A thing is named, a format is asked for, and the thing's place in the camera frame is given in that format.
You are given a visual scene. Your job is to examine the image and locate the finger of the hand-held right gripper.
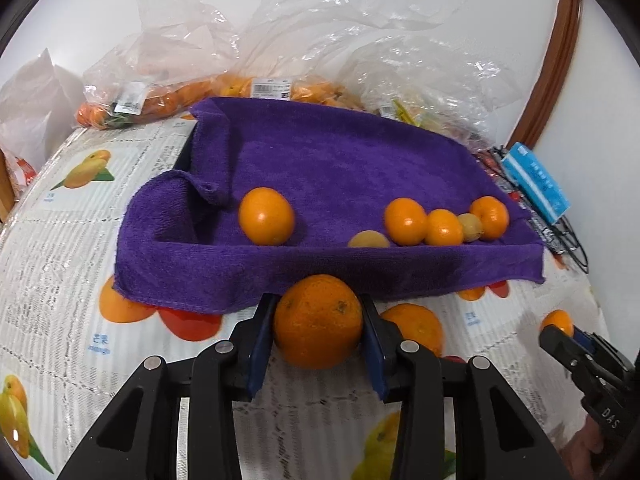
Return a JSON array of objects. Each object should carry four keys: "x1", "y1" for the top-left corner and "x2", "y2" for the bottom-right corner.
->
[
  {"x1": 572, "y1": 326, "x2": 633, "y2": 368},
  {"x1": 538, "y1": 326, "x2": 593, "y2": 391}
]

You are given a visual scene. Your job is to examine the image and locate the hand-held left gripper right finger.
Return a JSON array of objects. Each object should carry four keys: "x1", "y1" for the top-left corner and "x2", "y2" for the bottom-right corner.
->
[{"x1": 360, "y1": 294, "x2": 571, "y2": 480}]

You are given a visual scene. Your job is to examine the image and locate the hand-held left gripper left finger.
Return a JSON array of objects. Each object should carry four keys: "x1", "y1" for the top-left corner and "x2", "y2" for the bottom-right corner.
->
[{"x1": 57, "y1": 294, "x2": 279, "y2": 480}]

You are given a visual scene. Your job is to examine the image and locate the small mandarin orange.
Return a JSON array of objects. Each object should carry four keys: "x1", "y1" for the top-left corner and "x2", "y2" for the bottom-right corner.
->
[
  {"x1": 470, "y1": 196, "x2": 511, "y2": 241},
  {"x1": 425, "y1": 209, "x2": 465, "y2": 247},
  {"x1": 384, "y1": 198, "x2": 429, "y2": 247},
  {"x1": 539, "y1": 309, "x2": 576, "y2": 338}
]

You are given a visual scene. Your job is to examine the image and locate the large rough-skinned orange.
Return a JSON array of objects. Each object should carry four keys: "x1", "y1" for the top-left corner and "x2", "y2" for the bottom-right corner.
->
[{"x1": 272, "y1": 274, "x2": 364, "y2": 371}]

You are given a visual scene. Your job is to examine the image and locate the smooth round orange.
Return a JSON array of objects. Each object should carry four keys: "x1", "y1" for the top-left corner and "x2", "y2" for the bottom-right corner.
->
[{"x1": 238, "y1": 187, "x2": 296, "y2": 247}]

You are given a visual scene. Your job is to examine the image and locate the person's right hand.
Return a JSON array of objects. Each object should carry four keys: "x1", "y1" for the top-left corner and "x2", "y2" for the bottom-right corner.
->
[{"x1": 560, "y1": 416, "x2": 608, "y2": 478}]

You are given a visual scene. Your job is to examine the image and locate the medium orange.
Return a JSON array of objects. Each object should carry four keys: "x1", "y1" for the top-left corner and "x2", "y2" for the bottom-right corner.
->
[{"x1": 380, "y1": 303, "x2": 445, "y2": 358}]

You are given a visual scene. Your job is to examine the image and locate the tan longan fruit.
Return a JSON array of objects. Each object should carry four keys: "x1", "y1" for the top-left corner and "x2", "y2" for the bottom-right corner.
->
[
  {"x1": 347, "y1": 230, "x2": 392, "y2": 249},
  {"x1": 457, "y1": 213, "x2": 484, "y2": 242}
]

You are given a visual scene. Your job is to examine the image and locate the blue and white box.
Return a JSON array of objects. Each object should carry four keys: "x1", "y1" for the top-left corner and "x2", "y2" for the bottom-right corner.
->
[{"x1": 501, "y1": 142, "x2": 572, "y2": 224}]

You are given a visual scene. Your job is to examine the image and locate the purple towel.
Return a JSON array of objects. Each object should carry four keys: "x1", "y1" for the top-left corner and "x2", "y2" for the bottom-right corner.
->
[{"x1": 112, "y1": 96, "x2": 546, "y2": 316}]

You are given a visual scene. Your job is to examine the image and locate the clear bag of yellow fruit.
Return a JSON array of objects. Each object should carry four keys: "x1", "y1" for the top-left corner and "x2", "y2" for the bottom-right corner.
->
[{"x1": 345, "y1": 35, "x2": 518, "y2": 153}]

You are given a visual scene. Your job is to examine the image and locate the clear bag of mandarins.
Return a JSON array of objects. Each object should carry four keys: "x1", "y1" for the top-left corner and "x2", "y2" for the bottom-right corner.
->
[{"x1": 75, "y1": 0, "x2": 241, "y2": 132}]

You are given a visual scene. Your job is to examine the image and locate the red and white packet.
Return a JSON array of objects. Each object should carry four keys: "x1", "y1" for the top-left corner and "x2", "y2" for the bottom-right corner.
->
[{"x1": 4, "y1": 152, "x2": 40, "y2": 187}]

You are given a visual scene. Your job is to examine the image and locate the clear bag of kumquats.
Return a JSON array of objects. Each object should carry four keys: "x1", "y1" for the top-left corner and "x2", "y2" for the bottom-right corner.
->
[{"x1": 215, "y1": 0, "x2": 466, "y2": 111}]

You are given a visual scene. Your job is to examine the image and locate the wooden furniture edge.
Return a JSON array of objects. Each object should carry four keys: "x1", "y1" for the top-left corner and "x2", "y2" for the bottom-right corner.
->
[{"x1": 0, "y1": 152, "x2": 17, "y2": 223}]

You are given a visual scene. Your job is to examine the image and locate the white plastic bag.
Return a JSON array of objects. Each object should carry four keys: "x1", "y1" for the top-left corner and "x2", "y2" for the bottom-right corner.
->
[{"x1": 0, "y1": 49, "x2": 85, "y2": 162}]

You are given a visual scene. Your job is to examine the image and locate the black wire basket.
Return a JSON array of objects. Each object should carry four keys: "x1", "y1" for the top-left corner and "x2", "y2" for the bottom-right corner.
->
[{"x1": 475, "y1": 146, "x2": 591, "y2": 275}]

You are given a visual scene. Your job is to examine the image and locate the brown wooden door frame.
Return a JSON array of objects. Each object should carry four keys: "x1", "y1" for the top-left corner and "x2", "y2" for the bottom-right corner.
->
[{"x1": 509, "y1": 0, "x2": 584, "y2": 149}]

